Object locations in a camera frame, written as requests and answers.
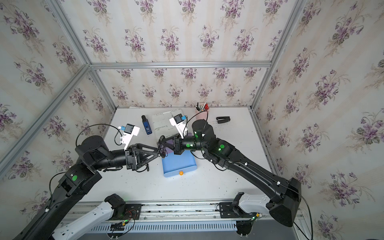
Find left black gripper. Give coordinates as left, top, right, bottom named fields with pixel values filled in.
left=90, top=144, right=158, bottom=174

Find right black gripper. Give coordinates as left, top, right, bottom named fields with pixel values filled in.
left=160, top=131, right=209, bottom=157

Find black earphones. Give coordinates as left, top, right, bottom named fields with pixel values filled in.
left=136, top=164, right=150, bottom=173
left=157, top=135, right=174, bottom=159

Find blue bottom drawer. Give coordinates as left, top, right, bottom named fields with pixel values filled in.
left=162, top=151, right=198, bottom=178

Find purple drawer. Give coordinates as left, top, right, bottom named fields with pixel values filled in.
left=162, top=137, right=181, bottom=149
left=166, top=147, right=174, bottom=155

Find purple top drawer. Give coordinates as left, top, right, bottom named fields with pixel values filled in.
left=162, top=137, right=181, bottom=149

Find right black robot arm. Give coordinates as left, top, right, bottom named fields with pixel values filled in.
left=165, top=120, right=302, bottom=227

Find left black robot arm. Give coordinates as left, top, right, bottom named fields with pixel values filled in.
left=16, top=136, right=159, bottom=240

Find white drawer cabinet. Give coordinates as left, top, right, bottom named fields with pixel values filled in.
left=152, top=109, right=186, bottom=139

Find pink pen holder cup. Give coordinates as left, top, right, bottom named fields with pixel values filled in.
left=195, top=103, right=209, bottom=120

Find black stapler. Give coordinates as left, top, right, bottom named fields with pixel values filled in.
left=216, top=116, right=231, bottom=124

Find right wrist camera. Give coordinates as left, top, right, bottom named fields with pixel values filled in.
left=170, top=114, right=188, bottom=139

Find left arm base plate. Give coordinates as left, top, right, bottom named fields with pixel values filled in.
left=110, top=204, right=142, bottom=220

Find aluminium mounting rail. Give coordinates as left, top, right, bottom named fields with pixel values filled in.
left=53, top=199, right=307, bottom=224

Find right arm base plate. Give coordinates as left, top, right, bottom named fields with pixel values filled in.
left=217, top=202, right=256, bottom=219

